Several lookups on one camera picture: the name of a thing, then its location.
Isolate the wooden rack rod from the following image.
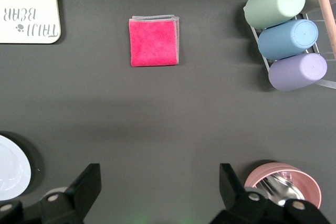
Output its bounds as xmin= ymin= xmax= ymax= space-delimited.
xmin=312 ymin=0 xmax=336 ymax=61

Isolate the pale purple cup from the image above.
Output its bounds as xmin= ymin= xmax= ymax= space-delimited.
xmin=268 ymin=52 xmax=328 ymax=92

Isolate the white wire cup rack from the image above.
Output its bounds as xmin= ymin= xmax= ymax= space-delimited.
xmin=243 ymin=0 xmax=336 ymax=90

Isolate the pale green cup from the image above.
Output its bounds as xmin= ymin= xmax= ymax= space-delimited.
xmin=243 ymin=0 xmax=307 ymax=30

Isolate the pink folded cloth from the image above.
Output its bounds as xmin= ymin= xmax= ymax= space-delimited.
xmin=128 ymin=14 xmax=181 ymax=68

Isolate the metal scoop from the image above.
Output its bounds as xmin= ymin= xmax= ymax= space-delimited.
xmin=251 ymin=170 xmax=307 ymax=208

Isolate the pink bowl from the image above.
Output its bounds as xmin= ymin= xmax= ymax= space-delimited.
xmin=244 ymin=162 xmax=322 ymax=210

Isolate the white round plate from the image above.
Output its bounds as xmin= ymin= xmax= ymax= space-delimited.
xmin=0 ymin=134 xmax=32 ymax=201

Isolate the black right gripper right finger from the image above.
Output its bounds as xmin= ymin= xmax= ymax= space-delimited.
xmin=209 ymin=163 xmax=289 ymax=224

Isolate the pale blue cup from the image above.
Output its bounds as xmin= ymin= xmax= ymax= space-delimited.
xmin=257 ymin=19 xmax=319 ymax=61

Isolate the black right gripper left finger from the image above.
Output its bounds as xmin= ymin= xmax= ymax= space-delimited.
xmin=39 ymin=163 xmax=102 ymax=224

